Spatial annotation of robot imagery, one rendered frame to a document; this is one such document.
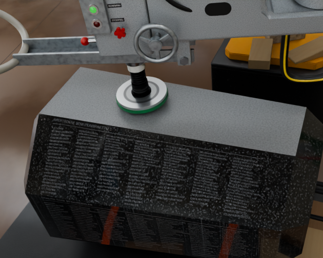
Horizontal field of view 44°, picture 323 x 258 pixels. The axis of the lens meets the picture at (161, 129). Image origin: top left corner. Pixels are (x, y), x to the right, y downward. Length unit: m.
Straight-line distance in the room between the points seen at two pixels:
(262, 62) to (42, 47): 1.00
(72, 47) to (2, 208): 1.37
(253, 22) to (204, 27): 0.16
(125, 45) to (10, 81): 2.47
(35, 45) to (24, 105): 1.75
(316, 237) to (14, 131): 2.22
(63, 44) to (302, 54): 1.12
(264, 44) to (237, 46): 0.16
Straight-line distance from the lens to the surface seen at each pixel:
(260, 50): 2.03
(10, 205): 2.72
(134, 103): 1.61
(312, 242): 2.06
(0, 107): 3.52
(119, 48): 1.43
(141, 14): 1.35
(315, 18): 1.39
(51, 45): 1.69
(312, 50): 2.08
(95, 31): 1.39
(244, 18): 1.35
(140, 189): 1.58
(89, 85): 1.87
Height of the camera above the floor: 1.93
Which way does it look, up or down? 43 degrees down
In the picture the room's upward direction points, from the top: 10 degrees counter-clockwise
